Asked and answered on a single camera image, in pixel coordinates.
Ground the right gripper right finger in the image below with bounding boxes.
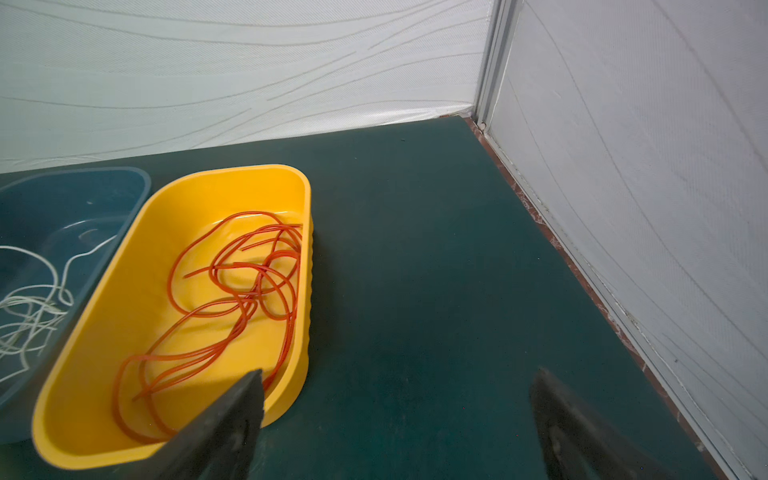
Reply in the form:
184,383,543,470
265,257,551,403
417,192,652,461
529,368,672,479

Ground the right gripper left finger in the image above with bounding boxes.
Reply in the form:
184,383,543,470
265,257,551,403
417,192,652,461
125,369,265,480

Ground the red cable tangle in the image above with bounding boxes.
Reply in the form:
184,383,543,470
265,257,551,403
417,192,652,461
110,287,301,445

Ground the white cable tangle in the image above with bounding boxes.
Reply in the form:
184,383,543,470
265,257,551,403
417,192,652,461
0,233,118,385

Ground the yellow plastic bin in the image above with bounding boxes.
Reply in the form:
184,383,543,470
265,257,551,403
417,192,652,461
32,165,313,470

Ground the blue plastic bin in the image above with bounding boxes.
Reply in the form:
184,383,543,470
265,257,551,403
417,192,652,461
1,167,151,444

